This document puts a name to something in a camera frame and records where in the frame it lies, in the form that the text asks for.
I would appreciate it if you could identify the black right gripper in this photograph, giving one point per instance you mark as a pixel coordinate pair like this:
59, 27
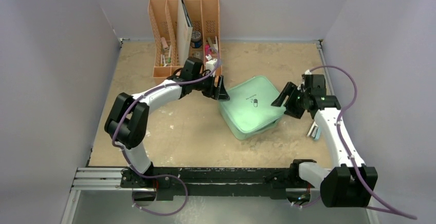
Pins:
297, 99

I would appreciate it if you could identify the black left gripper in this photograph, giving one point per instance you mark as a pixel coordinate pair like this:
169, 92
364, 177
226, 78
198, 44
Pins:
218, 93

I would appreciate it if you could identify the mint green case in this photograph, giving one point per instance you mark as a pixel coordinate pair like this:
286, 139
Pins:
249, 111

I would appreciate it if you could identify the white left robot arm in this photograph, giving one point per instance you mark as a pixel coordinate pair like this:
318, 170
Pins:
127, 121

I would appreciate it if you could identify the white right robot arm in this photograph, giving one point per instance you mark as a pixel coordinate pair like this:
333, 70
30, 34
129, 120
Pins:
349, 182

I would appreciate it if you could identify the pink item in organizer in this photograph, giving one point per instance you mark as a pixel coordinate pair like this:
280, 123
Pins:
207, 52

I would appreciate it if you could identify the grey stapler in organizer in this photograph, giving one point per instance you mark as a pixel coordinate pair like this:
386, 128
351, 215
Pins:
212, 43

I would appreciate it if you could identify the dark round jar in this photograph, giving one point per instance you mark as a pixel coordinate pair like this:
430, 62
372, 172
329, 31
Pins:
196, 39

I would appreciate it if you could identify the white board in organizer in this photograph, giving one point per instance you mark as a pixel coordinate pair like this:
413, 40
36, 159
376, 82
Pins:
184, 31

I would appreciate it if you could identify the pink tube in organizer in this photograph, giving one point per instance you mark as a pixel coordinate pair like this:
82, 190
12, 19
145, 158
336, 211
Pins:
164, 43

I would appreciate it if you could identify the peach desk organizer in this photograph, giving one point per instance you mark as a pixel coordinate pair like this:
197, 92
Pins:
204, 16

